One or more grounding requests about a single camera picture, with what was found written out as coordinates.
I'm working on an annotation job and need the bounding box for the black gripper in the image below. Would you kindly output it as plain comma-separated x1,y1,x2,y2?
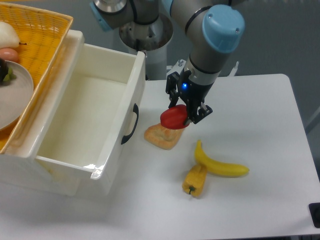
165,70,213,125

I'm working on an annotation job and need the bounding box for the red bell pepper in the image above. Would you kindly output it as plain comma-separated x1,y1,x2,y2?
160,104,189,130

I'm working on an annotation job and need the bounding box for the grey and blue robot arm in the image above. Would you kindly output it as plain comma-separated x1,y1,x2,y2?
89,0,245,130

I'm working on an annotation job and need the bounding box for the yellow bell pepper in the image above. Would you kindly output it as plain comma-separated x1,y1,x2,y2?
182,164,208,197

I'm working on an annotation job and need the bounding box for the open white upper drawer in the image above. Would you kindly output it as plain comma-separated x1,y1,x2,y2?
36,44,145,181

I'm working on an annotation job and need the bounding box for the golden pastry turnover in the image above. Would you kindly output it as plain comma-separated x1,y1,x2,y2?
144,123,184,150

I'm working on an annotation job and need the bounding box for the yellow banana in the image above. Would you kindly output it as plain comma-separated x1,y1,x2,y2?
194,140,250,178

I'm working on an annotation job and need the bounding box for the yellow woven basket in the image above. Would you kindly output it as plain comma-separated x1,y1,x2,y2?
0,1,73,154

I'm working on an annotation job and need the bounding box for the grey round plate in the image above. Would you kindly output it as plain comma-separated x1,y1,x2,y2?
0,61,34,129

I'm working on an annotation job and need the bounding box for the black object at table edge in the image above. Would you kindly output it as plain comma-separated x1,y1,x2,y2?
308,202,320,229

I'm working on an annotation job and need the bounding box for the dark eggplant with green stem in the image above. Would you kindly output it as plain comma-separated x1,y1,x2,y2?
0,58,17,86

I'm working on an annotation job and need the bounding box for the white pear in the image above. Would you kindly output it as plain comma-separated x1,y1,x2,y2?
0,21,27,49

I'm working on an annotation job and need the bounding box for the white metal bracket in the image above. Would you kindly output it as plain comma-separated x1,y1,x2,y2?
166,59,187,76

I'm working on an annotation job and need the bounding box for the black drawer handle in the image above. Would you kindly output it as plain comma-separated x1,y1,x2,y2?
121,103,139,145

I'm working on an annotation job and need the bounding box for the white table frame post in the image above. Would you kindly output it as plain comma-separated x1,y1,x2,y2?
228,61,240,77

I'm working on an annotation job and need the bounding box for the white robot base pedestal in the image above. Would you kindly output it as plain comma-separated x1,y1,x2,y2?
119,13,173,81

